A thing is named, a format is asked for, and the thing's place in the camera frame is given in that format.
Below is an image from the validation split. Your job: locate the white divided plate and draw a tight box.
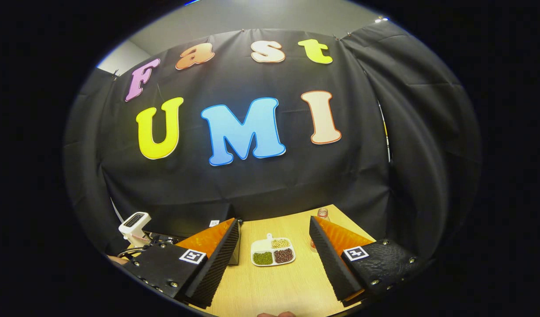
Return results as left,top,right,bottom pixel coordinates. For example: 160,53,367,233
251,233,296,267

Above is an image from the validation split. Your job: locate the black electric oven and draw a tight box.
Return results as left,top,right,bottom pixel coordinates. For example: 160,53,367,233
164,205,242,265

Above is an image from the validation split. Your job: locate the white toaster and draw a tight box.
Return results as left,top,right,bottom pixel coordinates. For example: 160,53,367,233
119,212,152,247

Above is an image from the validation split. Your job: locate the clear red label water bottle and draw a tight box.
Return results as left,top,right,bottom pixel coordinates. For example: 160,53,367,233
310,208,330,251

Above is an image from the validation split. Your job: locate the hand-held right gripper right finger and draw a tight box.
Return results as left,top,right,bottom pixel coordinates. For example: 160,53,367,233
309,215,422,307

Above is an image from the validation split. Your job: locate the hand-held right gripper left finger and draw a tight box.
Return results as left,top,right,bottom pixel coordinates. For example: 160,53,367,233
120,217,242,310

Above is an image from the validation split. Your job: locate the black backdrop cloth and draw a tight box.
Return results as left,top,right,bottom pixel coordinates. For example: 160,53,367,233
63,20,481,265

